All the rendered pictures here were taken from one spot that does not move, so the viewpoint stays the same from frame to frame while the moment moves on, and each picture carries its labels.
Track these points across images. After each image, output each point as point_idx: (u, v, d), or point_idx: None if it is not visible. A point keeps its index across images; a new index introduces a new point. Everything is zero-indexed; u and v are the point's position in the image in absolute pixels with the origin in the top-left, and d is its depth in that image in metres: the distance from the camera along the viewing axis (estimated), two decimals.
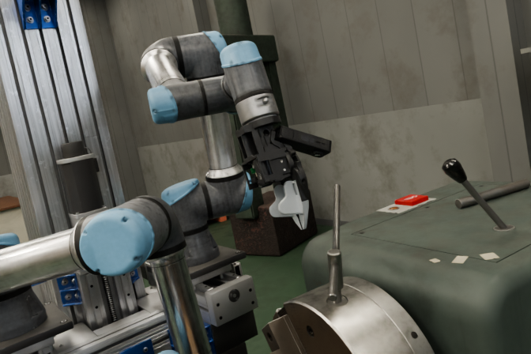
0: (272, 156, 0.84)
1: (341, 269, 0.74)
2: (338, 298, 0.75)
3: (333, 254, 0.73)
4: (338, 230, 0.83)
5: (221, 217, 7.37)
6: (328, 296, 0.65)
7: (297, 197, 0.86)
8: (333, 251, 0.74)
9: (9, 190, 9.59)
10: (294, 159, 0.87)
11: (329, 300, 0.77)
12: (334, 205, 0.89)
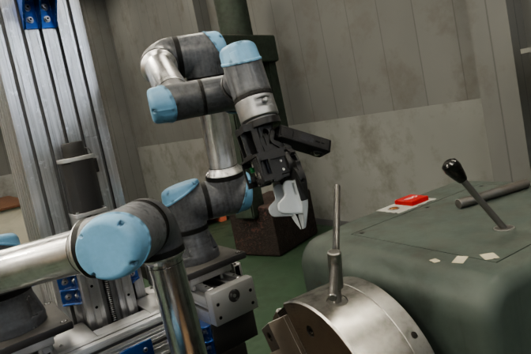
0: (271, 155, 0.84)
1: (341, 269, 0.74)
2: (338, 298, 0.75)
3: (333, 254, 0.73)
4: (338, 230, 0.83)
5: (221, 217, 7.37)
6: (328, 296, 0.65)
7: (296, 196, 0.86)
8: (333, 251, 0.74)
9: (9, 190, 9.59)
10: (293, 159, 0.87)
11: (329, 300, 0.77)
12: (334, 205, 0.89)
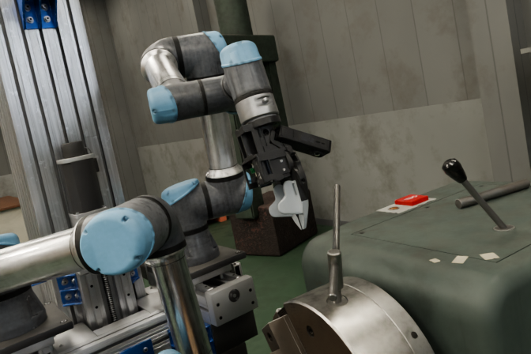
0: (272, 156, 0.84)
1: (341, 269, 0.74)
2: (338, 298, 0.75)
3: (333, 254, 0.73)
4: (338, 230, 0.83)
5: (221, 217, 7.37)
6: (328, 296, 0.65)
7: (297, 197, 0.86)
8: (333, 251, 0.74)
9: (9, 190, 9.59)
10: (294, 159, 0.87)
11: (329, 300, 0.77)
12: (334, 205, 0.89)
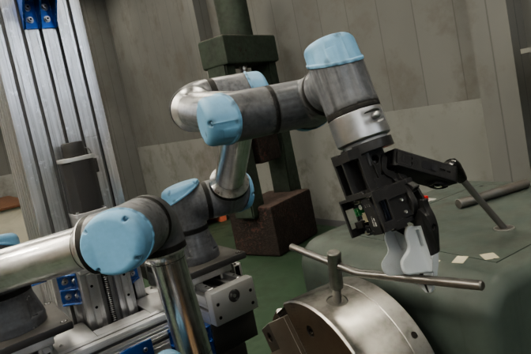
0: (390, 193, 0.60)
1: (329, 269, 0.74)
2: (333, 295, 0.76)
3: (330, 250, 0.75)
4: (381, 273, 0.67)
5: (221, 217, 7.37)
6: (293, 244, 0.82)
7: (423, 249, 0.61)
8: (333, 251, 0.74)
9: (9, 190, 9.59)
10: (415, 195, 0.63)
11: (342, 297, 0.77)
12: (431, 276, 0.62)
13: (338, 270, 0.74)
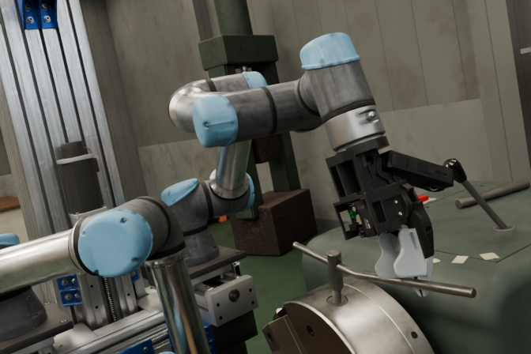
0: (384, 194, 0.59)
1: (328, 269, 0.75)
2: (333, 295, 0.76)
3: (331, 250, 0.75)
4: (377, 276, 0.67)
5: (221, 217, 7.37)
6: (297, 242, 0.83)
7: (417, 251, 0.61)
8: (333, 251, 0.74)
9: (9, 190, 9.59)
10: (410, 197, 0.62)
11: (343, 297, 0.77)
12: (424, 280, 0.61)
13: (337, 270, 0.74)
